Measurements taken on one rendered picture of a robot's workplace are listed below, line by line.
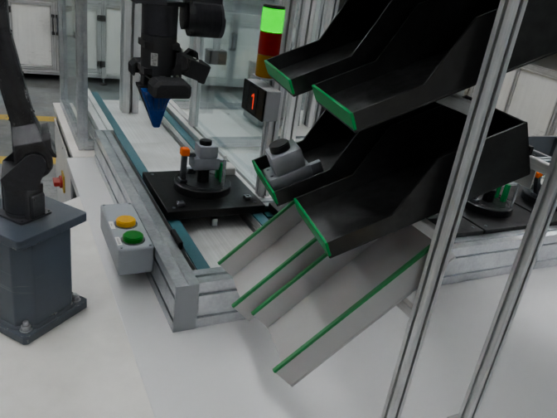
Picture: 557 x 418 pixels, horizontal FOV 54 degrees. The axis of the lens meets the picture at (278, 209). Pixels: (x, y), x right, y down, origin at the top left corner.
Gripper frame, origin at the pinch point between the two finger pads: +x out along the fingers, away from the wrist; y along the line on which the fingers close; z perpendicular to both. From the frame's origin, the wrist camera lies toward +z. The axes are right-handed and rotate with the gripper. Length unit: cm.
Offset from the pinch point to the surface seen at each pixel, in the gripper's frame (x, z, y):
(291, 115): 26, 72, 83
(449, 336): 40, 55, -28
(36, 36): 77, 14, 537
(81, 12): -4, -1, 87
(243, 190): 28.2, 29.3, 24.8
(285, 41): -8.8, 35.0, 23.3
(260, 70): -2.2, 29.3, 22.6
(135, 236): 27.8, -1.9, 5.5
